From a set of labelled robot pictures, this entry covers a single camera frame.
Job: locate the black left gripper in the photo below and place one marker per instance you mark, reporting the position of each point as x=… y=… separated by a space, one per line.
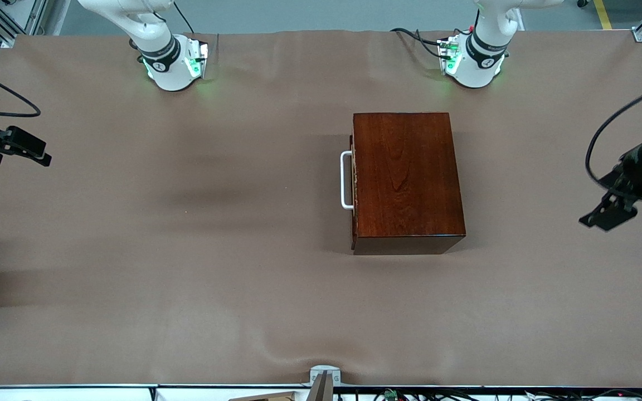
x=639 y=169

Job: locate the dark red wooden cabinet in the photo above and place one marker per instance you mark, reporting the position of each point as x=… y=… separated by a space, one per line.
x=404 y=178

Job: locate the brown table cover sheet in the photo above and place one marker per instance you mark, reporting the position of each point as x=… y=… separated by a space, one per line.
x=131 y=323

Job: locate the aluminium camera post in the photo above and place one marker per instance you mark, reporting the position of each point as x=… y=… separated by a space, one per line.
x=321 y=390

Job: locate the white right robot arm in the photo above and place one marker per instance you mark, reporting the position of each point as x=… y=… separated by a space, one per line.
x=159 y=55

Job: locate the tan cardboard piece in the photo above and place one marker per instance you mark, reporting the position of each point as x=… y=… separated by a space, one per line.
x=271 y=397

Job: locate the grey metal bracket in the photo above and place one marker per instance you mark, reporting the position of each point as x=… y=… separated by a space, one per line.
x=324 y=370

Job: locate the aluminium frame profiles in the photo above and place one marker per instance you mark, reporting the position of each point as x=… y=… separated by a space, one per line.
x=3 y=28

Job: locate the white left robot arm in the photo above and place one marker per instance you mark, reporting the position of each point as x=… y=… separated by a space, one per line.
x=480 y=61

